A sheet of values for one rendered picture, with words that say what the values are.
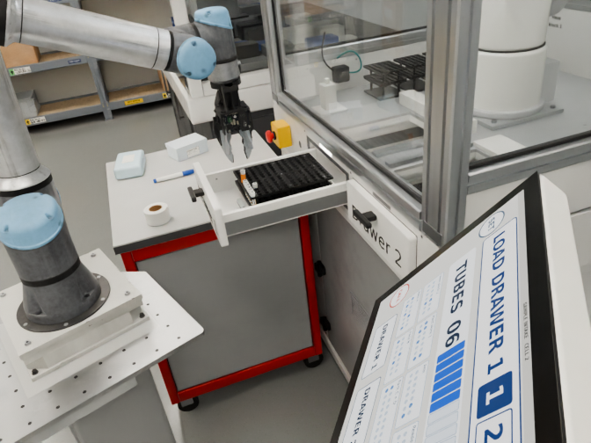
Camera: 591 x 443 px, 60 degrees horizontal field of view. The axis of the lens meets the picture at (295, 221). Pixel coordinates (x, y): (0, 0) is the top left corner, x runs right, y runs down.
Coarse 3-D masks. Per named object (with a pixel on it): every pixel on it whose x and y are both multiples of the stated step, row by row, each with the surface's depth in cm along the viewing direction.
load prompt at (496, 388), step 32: (512, 224) 57; (512, 256) 52; (480, 288) 53; (512, 288) 48; (480, 320) 49; (512, 320) 44; (480, 352) 45; (512, 352) 41; (480, 384) 42; (512, 384) 39; (480, 416) 39; (512, 416) 36
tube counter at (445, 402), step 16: (464, 320) 51; (448, 336) 52; (464, 336) 49; (448, 352) 50; (464, 352) 47; (448, 368) 48; (464, 368) 46; (432, 384) 49; (448, 384) 46; (432, 400) 47; (448, 400) 45; (432, 416) 45; (448, 416) 43; (432, 432) 43; (448, 432) 41
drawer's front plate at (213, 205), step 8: (200, 168) 137; (200, 176) 133; (200, 184) 135; (208, 184) 128; (208, 192) 124; (208, 200) 123; (216, 200) 120; (208, 208) 129; (216, 208) 118; (208, 216) 135; (216, 216) 118; (216, 224) 120; (224, 232) 121; (224, 240) 122
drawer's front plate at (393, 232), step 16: (352, 192) 121; (352, 208) 124; (368, 208) 114; (384, 208) 109; (384, 224) 108; (400, 224) 103; (368, 240) 119; (384, 240) 110; (400, 240) 102; (416, 240) 100; (384, 256) 112; (400, 272) 107
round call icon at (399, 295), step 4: (404, 284) 73; (408, 284) 72; (400, 288) 73; (404, 288) 72; (408, 288) 71; (396, 292) 74; (400, 292) 72; (404, 292) 71; (408, 292) 70; (392, 296) 74; (396, 296) 73; (400, 296) 71; (404, 296) 70; (392, 300) 73; (396, 300) 72; (400, 300) 70; (404, 300) 69; (392, 304) 72; (396, 304) 71; (388, 308) 72; (392, 308) 71
